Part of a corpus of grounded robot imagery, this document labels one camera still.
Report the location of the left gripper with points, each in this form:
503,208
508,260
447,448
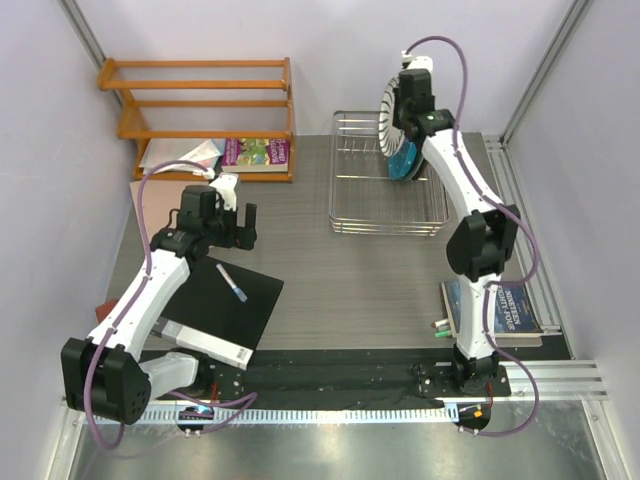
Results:
240,237

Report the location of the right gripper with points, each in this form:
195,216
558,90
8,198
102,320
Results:
395,120

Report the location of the white blue striped plate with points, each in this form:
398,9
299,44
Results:
390,137

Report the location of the grey-green ceramic plate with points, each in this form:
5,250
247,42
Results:
418,167

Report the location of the blue polka dot plate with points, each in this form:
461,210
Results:
400,163

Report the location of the wire dish rack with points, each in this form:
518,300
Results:
363,199

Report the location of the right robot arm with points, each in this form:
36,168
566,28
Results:
483,241

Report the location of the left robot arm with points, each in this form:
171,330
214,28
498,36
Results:
103,374

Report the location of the wooden shelf rack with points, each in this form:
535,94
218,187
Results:
208,99

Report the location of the white blue pen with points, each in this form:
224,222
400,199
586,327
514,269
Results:
240,294

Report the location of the black notebook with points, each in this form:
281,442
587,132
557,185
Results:
206,316

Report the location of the purple green paperback book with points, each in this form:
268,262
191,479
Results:
256,155

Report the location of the clear plastic sleeve papers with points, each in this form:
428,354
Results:
205,152

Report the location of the pink paper folder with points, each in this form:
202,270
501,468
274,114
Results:
159,198

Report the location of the red cube adapter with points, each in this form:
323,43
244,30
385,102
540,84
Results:
102,311

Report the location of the blue hardcover book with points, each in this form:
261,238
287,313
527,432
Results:
514,314

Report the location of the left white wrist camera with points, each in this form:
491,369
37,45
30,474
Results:
225,184

